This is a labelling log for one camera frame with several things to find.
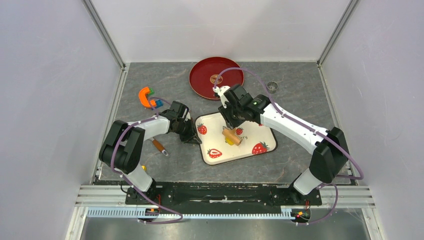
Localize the metal scraper wooden handle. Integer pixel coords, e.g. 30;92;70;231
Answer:
150;137;169;156

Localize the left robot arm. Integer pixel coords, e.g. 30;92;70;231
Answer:
98;101;202;204

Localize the wooden dough roller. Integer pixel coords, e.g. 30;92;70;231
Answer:
222;128;242;146

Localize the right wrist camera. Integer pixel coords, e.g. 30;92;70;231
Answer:
212;85;230;109

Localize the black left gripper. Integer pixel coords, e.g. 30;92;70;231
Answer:
173;117;201;145

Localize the blue toy block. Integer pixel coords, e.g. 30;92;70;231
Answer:
146;87;164;109

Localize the orange curved toy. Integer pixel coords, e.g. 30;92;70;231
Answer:
138;86;155;108

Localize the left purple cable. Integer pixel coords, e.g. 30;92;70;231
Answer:
109;96;191;225

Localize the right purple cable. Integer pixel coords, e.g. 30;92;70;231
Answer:
212;67;365;226

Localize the red round plate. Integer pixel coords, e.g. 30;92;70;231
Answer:
189;56;245;101

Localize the yellow dough ball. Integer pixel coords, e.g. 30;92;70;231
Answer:
225;138;234;146

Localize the purple cable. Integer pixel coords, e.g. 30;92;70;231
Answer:
212;67;365;226
109;96;191;225

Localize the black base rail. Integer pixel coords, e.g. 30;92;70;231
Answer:
120;181;322;215

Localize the small metal ring cutter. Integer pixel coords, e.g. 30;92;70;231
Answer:
266;81;279;94

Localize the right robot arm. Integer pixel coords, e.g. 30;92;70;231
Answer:
212;84;348;204

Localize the white strawberry tray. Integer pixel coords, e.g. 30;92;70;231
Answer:
195;112;278;166

